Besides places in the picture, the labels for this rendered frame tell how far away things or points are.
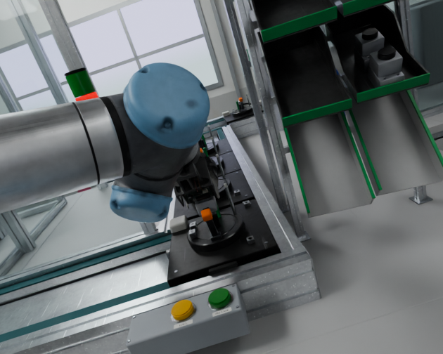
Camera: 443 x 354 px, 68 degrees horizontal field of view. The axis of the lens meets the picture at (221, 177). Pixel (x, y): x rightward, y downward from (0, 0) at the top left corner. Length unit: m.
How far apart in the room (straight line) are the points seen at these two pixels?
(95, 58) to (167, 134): 3.88
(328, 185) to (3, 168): 0.61
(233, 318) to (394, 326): 0.27
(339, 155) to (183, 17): 3.23
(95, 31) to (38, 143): 3.86
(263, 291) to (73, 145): 0.49
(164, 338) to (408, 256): 0.52
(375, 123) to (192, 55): 3.14
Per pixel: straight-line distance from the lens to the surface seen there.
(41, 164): 0.28
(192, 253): 0.76
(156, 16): 3.90
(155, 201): 0.40
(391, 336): 0.66
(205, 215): 0.68
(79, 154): 0.28
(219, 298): 0.61
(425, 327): 0.68
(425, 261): 0.79
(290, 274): 0.68
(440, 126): 1.52
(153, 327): 0.65
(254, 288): 0.67
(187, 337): 0.63
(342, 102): 0.66
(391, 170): 0.79
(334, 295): 0.73
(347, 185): 0.74
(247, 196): 0.93
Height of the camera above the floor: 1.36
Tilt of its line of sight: 20 degrees down
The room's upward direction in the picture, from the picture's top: 18 degrees counter-clockwise
